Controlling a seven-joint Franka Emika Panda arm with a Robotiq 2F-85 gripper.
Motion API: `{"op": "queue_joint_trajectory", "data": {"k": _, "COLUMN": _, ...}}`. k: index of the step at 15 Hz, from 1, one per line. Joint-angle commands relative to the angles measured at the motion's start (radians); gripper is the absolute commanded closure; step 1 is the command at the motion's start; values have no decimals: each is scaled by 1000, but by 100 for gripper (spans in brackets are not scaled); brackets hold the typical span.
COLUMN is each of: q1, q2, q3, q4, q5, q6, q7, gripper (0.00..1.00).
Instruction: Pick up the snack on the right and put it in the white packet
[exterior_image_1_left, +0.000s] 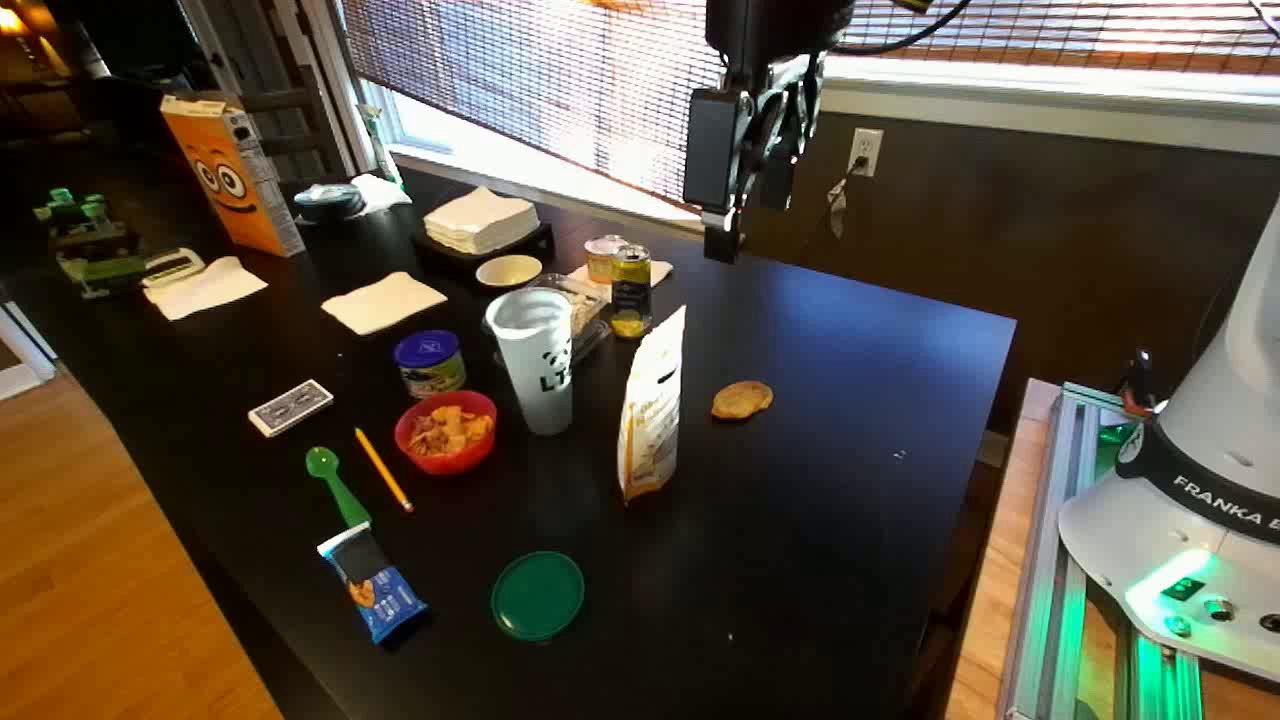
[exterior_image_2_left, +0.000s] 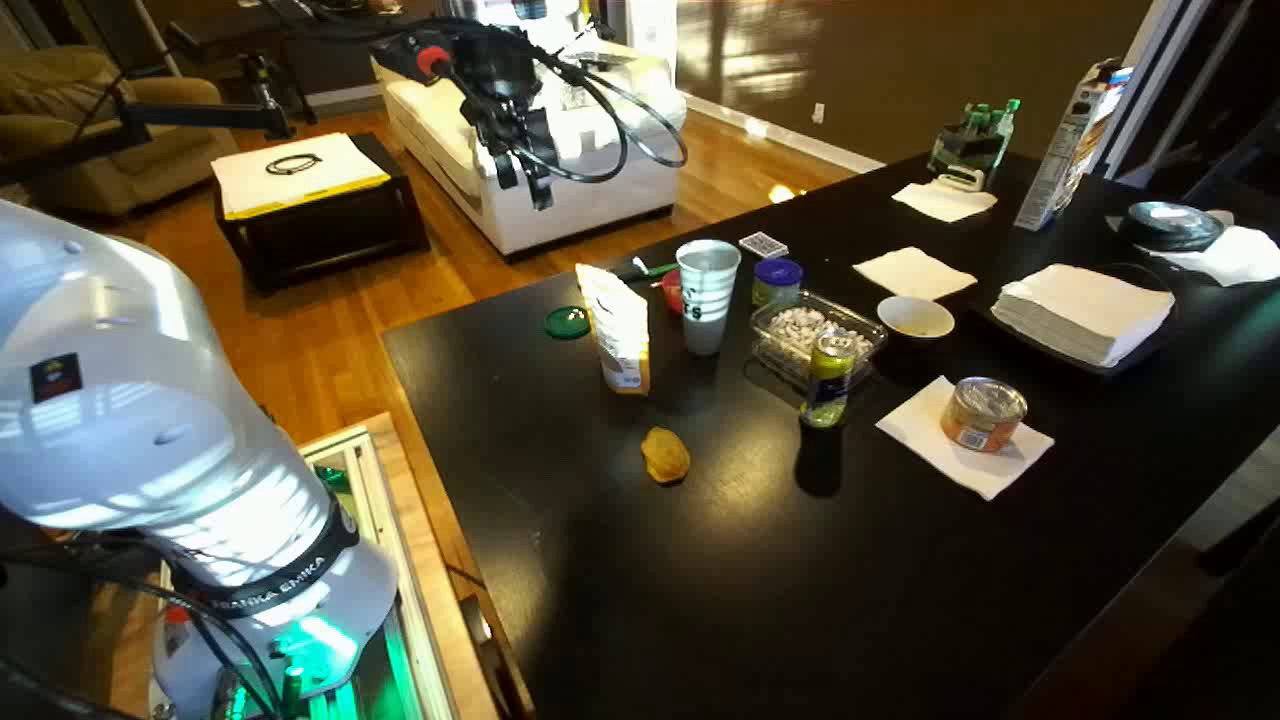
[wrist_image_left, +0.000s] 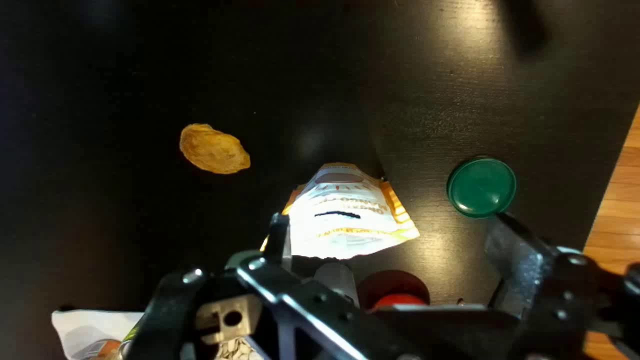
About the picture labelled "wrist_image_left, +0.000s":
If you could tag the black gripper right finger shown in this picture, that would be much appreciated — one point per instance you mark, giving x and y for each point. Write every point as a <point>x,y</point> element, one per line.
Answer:
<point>567,301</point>

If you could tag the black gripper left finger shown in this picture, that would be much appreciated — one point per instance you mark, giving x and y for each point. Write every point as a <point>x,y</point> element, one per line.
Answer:
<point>201,312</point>

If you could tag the white snack packet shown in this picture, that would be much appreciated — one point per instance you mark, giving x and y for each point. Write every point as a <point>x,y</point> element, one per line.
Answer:
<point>350,217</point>

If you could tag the white crumpled wrapper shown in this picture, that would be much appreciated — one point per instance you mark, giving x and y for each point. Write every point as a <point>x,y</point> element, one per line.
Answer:
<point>82,330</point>

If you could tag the white paper cup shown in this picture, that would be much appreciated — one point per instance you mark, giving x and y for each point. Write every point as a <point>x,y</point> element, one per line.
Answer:
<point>337,277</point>

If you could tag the green round lid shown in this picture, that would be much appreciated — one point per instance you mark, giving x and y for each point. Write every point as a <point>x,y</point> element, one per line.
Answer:
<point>481,186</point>

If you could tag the red bowl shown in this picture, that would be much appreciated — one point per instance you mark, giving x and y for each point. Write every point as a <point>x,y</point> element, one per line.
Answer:
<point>399,290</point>

